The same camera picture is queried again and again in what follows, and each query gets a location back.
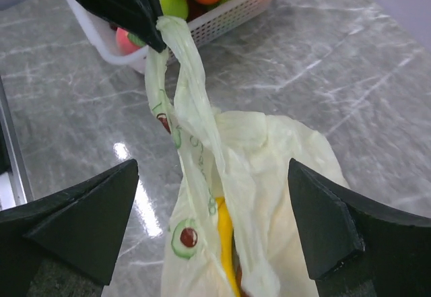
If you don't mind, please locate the aluminium mounting rail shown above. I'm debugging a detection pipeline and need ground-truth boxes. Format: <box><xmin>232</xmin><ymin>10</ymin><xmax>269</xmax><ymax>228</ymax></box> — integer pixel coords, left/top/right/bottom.
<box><xmin>1</xmin><ymin>81</ymin><xmax>33</xmax><ymax>211</ymax></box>

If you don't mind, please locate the white plastic fruit bin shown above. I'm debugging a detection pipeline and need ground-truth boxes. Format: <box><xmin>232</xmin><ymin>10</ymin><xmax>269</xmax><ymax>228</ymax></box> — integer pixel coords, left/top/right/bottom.
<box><xmin>66</xmin><ymin>0</ymin><xmax>272</xmax><ymax>73</ymax></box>

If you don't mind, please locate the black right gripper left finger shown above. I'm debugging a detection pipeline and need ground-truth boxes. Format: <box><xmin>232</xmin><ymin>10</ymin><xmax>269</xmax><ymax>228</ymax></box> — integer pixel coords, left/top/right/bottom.
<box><xmin>1</xmin><ymin>159</ymin><xmax>139</xmax><ymax>296</ymax></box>

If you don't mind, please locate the large yellow banana bunch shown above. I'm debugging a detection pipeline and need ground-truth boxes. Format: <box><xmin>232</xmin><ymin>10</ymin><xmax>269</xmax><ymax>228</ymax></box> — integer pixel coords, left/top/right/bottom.
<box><xmin>215</xmin><ymin>197</ymin><xmax>240</xmax><ymax>297</ymax></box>

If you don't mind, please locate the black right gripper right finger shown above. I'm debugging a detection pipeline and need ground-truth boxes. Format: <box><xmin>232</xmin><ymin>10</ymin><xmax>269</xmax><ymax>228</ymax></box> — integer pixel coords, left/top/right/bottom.
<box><xmin>288</xmin><ymin>159</ymin><xmax>430</xmax><ymax>296</ymax></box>

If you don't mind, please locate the pink flat fake peach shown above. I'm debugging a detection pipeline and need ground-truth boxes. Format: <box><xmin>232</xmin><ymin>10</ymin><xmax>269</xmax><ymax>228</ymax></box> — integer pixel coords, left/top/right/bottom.
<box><xmin>115</xmin><ymin>28</ymin><xmax>142</xmax><ymax>55</ymax></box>

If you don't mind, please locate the pale green avocado plastic bag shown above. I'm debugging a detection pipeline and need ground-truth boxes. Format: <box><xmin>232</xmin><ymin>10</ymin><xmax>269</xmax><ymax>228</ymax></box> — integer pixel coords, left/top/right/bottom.
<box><xmin>145</xmin><ymin>16</ymin><xmax>347</xmax><ymax>296</ymax></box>

